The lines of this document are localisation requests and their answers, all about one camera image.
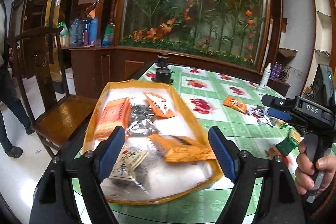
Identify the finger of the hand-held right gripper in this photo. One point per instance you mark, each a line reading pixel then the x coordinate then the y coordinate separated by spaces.
pixel 281 114
pixel 278 102

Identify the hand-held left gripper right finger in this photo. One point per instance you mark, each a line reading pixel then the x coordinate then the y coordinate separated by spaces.
pixel 223 153

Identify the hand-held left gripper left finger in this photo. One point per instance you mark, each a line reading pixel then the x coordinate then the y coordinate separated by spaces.
pixel 111 153

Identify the beige plum packet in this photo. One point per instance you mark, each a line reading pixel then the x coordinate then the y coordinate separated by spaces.
pixel 128 163

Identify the green snack packet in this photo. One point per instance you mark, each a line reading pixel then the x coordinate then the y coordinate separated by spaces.
pixel 287 144

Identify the long orange snack packet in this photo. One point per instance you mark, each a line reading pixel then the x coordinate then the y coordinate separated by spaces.
pixel 183 151

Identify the small orange snack packet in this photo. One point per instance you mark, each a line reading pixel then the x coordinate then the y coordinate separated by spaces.
pixel 160 107
pixel 235 104

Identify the silver seed packet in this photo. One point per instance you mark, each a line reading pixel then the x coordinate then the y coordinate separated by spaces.
pixel 143 121
pixel 260 115

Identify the yellow tray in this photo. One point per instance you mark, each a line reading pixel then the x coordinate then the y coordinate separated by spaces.
pixel 173 178

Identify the person's right hand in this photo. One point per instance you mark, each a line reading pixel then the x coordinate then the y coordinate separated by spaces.
pixel 307 174

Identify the green cracker packet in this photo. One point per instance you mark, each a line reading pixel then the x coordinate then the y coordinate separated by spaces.
pixel 282 123

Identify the white spray bottle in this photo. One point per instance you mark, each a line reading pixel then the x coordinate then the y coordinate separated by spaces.
pixel 264 79

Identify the orange cracker packet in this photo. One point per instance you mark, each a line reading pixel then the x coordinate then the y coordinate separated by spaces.
pixel 111 116

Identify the wooden chair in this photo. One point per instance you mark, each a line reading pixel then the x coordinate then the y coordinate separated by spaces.
pixel 65 113

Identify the wooden cabinet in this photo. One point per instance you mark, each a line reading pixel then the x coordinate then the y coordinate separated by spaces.
pixel 86 69

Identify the black round device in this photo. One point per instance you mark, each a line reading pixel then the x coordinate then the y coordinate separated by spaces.
pixel 163 75

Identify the green label water bottle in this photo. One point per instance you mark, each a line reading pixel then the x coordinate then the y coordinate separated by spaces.
pixel 107 35

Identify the slim purple bottle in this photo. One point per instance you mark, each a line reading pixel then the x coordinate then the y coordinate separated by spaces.
pixel 85 36

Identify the floral glass panel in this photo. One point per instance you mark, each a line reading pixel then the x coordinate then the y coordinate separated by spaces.
pixel 194 16

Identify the blue bottle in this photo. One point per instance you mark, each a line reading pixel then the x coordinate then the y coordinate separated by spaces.
pixel 93 31

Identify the blue water jug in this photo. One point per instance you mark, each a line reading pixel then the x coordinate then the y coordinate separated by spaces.
pixel 76 33

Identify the green bag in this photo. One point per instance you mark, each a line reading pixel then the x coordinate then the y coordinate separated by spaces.
pixel 63 33

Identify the black clamp mount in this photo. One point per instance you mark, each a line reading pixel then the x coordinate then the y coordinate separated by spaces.
pixel 162 59

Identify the gold door frame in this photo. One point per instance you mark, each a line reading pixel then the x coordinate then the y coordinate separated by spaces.
pixel 56 3

